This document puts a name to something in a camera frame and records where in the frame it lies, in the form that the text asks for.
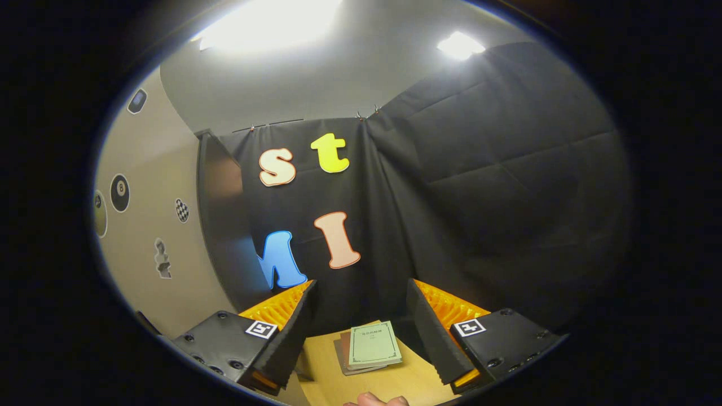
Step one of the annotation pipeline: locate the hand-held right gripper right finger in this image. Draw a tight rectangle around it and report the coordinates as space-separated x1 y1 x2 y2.
406 277 567 394

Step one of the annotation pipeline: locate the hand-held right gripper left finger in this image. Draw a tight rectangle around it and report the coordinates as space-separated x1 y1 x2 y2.
169 279 319 395

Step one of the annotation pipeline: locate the beige cabinet door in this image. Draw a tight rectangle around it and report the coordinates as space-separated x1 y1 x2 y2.
93 68 240 339

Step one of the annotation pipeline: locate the brown book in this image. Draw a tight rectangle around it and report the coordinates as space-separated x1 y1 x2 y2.
339 331 390 373

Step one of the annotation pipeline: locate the green book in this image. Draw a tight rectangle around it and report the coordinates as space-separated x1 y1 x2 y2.
347 320 403 371

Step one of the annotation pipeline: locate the black backdrop cloth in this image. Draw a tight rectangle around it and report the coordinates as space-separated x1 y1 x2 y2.
217 42 631 339

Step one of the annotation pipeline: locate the small ceiling light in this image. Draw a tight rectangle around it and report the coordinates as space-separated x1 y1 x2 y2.
437 31 486 61

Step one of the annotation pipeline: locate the large ceiling light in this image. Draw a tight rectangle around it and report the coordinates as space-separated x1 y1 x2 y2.
192 0 345 54

